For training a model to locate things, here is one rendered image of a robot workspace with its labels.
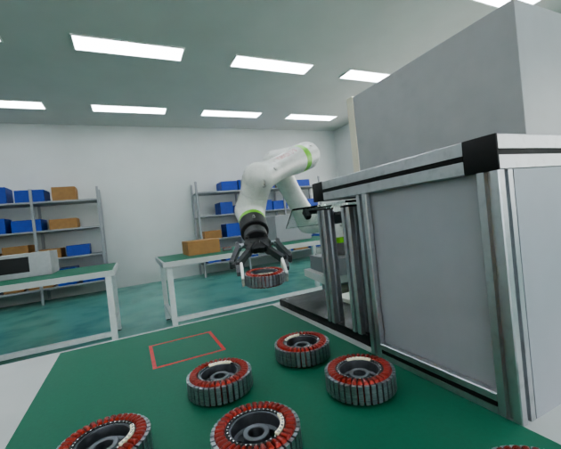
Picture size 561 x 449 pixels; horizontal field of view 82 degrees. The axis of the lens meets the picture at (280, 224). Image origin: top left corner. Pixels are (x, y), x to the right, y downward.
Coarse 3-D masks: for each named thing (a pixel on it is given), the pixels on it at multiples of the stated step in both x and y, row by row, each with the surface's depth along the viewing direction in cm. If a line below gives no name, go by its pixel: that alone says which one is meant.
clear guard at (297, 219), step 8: (344, 200) 76; (352, 200) 76; (296, 208) 97; (304, 208) 93; (312, 208) 102; (336, 208) 107; (296, 216) 102; (304, 216) 104; (312, 216) 105; (288, 224) 103; (296, 224) 105; (304, 224) 107; (312, 224) 108
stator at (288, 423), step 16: (224, 416) 43; (240, 416) 43; (256, 416) 44; (272, 416) 43; (288, 416) 41; (224, 432) 40; (240, 432) 42; (256, 432) 42; (272, 432) 43; (288, 432) 38; (224, 448) 37; (240, 448) 36; (256, 448) 36; (272, 448) 36; (288, 448) 37
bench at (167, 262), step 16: (304, 240) 406; (176, 256) 366; (192, 256) 343; (208, 256) 325; (224, 256) 330; (160, 272) 380; (320, 288) 381; (240, 304) 340; (256, 304) 347; (176, 320) 312
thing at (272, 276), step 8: (248, 272) 88; (256, 272) 90; (264, 272) 91; (272, 272) 85; (280, 272) 86; (248, 280) 85; (256, 280) 83; (264, 280) 83; (272, 280) 83; (280, 280) 85; (256, 288) 84; (264, 288) 83
